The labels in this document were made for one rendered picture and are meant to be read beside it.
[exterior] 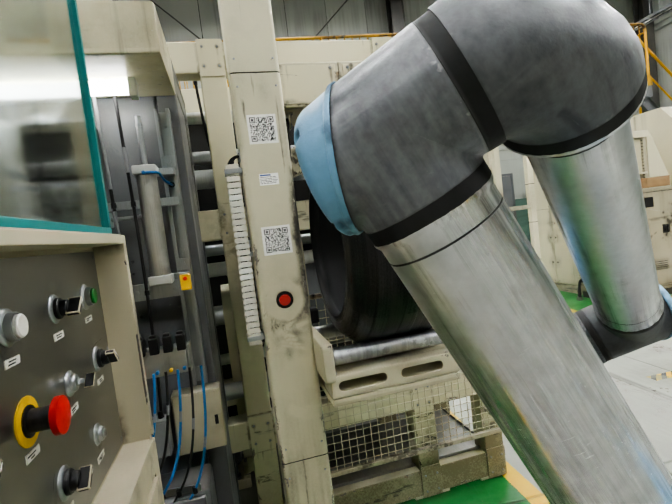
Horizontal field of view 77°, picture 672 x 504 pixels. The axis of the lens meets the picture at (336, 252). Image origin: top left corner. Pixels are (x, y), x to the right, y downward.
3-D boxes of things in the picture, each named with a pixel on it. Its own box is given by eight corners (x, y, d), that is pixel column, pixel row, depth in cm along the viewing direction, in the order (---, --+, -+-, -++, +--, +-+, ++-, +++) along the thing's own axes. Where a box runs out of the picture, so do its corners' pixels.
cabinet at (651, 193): (619, 304, 472) (610, 192, 465) (580, 297, 529) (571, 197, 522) (687, 292, 488) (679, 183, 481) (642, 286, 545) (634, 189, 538)
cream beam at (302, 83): (275, 108, 136) (269, 62, 135) (268, 128, 160) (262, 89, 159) (445, 100, 151) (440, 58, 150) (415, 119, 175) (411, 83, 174)
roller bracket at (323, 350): (326, 385, 104) (321, 346, 104) (299, 346, 143) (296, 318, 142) (339, 383, 105) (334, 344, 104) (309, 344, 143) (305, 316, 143)
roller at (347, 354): (325, 345, 111) (326, 359, 113) (330, 356, 107) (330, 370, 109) (445, 322, 120) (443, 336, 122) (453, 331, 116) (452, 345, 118)
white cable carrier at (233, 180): (249, 346, 111) (224, 164, 109) (248, 341, 116) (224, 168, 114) (266, 343, 113) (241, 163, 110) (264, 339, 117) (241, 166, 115)
